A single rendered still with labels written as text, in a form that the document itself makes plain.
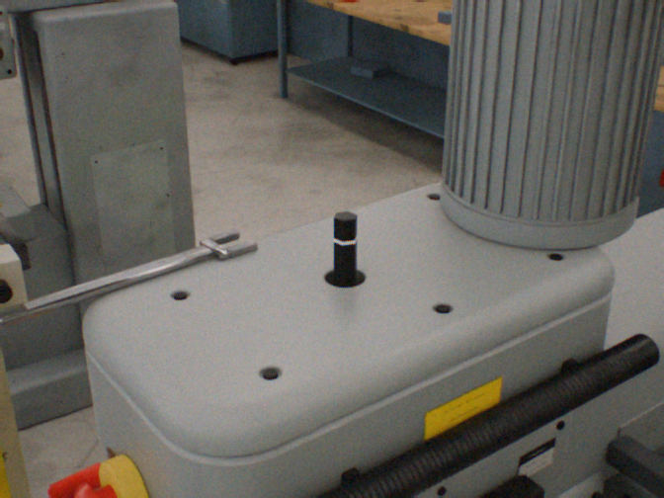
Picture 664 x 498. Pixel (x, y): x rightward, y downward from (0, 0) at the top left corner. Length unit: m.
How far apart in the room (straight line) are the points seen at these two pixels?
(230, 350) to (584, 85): 0.38
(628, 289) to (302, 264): 0.43
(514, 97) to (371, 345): 0.27
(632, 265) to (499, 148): 0.36
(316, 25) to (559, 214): 7.40
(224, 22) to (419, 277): 7.45
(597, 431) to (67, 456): 2.85
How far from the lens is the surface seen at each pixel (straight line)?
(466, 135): 0.89
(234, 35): 8.20
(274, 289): 0.81
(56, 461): 3.67
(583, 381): 0.87
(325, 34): 8.14
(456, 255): 0.87
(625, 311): 1.07
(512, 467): 0.93
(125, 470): 0.78
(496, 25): 0.83
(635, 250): 1.21
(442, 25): 6.01
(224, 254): 0.85
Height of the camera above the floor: 2.29
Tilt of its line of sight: 27 degrees down
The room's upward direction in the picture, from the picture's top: straight up
